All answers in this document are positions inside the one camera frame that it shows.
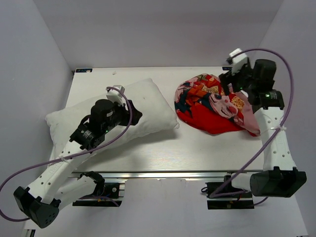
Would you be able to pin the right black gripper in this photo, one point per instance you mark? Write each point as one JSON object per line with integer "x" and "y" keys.
{"x": 226, "y": 78}

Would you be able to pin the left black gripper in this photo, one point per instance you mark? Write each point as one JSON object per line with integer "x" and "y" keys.
{"x": 125, "y": 113}

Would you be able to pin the red pink patterned pillowcase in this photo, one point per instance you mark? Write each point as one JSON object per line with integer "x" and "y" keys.
{"x": 202, "y": 104}

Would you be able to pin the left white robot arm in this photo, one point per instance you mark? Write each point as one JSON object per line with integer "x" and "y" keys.
{"x": 42, "y": 200}

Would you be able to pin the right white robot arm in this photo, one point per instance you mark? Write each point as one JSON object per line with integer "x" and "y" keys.
{"x": 280, "y": 176}

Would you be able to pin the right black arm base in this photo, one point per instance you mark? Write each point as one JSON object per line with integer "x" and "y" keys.
{"x": 227, "y": 199}

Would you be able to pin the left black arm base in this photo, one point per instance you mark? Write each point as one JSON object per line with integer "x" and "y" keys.
{"x": 112, "y": 196}

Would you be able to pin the right blue table label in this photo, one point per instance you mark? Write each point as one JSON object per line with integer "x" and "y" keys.
{"x": 226, "y": 68}

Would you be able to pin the blue table label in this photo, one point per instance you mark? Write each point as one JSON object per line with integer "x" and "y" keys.
{"x": 226, "y": 68}
{"x": 83, "y": 70}

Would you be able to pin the left blue table label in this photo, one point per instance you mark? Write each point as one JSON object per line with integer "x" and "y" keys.
{"x": 83, "y": 70}

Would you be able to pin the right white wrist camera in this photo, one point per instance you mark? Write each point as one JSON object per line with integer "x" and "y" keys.
{"x": 237, "y": 60}

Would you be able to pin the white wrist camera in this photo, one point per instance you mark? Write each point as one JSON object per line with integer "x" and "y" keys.
{"x": 115, "y": 95}
{"x": 237, "y": 60}

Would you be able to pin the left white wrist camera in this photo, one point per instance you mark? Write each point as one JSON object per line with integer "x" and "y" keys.
{"x": 115, "y": 95}

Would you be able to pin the aluminium front rail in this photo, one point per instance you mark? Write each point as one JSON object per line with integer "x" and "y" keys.
{"x": 199, "y": 175}

